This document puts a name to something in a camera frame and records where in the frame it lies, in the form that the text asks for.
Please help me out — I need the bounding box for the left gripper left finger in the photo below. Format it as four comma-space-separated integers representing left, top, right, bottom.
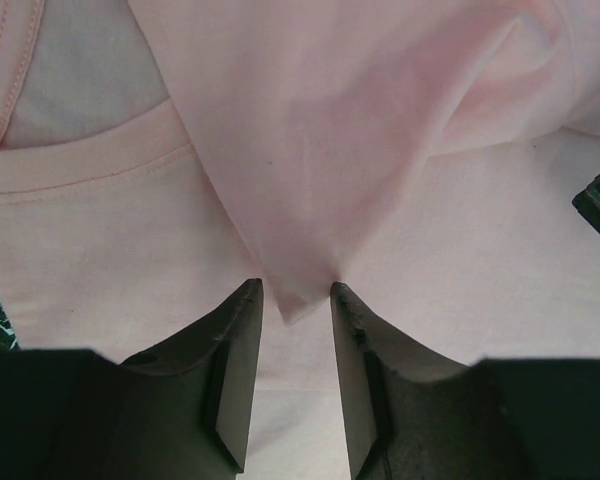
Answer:
121, 279, 264, 475

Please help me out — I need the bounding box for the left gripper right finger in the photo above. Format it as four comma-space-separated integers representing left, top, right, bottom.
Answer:
330, 282, 485, 479

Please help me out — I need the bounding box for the pink t shirt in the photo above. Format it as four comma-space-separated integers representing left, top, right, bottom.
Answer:
0, 1, 600, 479

